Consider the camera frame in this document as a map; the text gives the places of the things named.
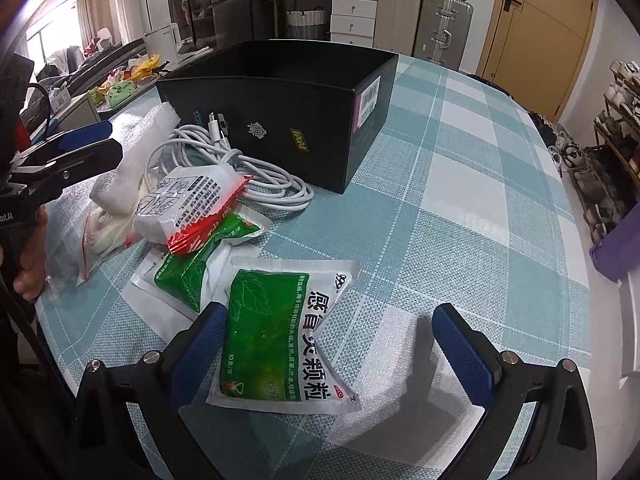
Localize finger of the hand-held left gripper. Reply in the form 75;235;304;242
10;138;124;202
20;121;113;163

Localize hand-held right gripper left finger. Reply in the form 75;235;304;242
70;301;231;480

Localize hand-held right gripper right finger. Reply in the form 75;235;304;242
432;304;598;480

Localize white foam sheet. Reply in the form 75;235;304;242
90;101;181;211

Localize green medicine sachet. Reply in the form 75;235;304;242
131;212;273;321
206;258;362;416

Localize zip bag with white rope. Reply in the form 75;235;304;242
77;172;151;281

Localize white and red packet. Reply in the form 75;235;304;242
132;162;253;256

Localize white charging cable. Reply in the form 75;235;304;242
145;112;315;217

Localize black cardboard box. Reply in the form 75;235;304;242
156;40;400;195

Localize person's left hand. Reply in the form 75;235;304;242
14;207;50;302

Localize yellow snack bag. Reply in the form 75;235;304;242
131;55;163;77

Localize white appliance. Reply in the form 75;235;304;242
144;22;183;63

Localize grey refrigerator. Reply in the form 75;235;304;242
210;0;273;50

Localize shoes on floor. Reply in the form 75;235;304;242
527;110;583;168

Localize wooden shoe rack with shoes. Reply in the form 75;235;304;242
550;60;640;246

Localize woven laundry basket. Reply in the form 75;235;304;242
286;9;328;41

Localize white desk with drawers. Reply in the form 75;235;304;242
260;0;381;51

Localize silver suitcase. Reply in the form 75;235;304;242
412;0;474;71

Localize yellow wooden door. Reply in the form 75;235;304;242
475;0;601;121

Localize beige suitcase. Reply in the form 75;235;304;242
374;0;426;56

